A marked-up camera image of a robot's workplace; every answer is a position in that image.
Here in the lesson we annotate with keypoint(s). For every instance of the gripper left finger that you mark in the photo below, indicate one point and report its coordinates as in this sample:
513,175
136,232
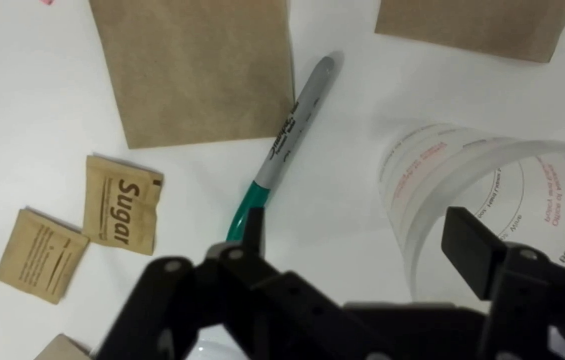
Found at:
262,295

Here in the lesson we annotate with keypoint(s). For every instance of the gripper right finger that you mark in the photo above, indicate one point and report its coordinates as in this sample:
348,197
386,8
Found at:
512,280

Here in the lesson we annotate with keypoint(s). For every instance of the clear plastic cup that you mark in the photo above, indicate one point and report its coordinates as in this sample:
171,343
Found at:
432,175

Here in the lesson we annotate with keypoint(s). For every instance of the grey marker with green cap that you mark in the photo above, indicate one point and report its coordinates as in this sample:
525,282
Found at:
287,140

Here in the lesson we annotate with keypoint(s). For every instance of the brown sugar packet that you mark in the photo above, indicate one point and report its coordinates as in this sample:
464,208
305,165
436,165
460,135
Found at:
120,205
40,257
62,349

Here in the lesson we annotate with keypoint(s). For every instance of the brown paper bag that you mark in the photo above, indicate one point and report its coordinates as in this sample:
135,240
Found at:
197,75
472,25

